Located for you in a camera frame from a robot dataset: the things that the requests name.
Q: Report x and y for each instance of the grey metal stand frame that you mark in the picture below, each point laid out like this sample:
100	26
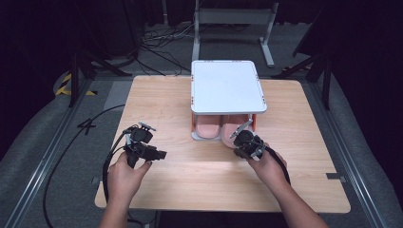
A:
234	15

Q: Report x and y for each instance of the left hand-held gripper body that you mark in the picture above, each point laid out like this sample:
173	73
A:
141	136

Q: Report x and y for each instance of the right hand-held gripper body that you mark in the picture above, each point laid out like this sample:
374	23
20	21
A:
252	142

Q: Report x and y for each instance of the person's right hand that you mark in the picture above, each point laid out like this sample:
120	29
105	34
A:
269	171

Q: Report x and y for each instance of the aluminium floor rail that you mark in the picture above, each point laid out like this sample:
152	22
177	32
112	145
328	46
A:
348	142
47	152

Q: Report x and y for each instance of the white two-tier shoe rack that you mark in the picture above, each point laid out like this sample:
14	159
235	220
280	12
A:
226	87

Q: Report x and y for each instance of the yellow black hazard tape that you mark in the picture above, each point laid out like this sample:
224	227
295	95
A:
65	87

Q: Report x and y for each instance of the person's left hand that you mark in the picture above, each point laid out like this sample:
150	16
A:
125	180

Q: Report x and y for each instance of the pink slipper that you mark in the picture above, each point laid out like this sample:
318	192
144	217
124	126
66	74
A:
231	129
207	126

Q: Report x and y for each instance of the black tape cross mark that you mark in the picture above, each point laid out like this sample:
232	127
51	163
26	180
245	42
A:
86	126

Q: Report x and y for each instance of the black metal stand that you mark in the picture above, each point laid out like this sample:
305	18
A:
323	69
79	66

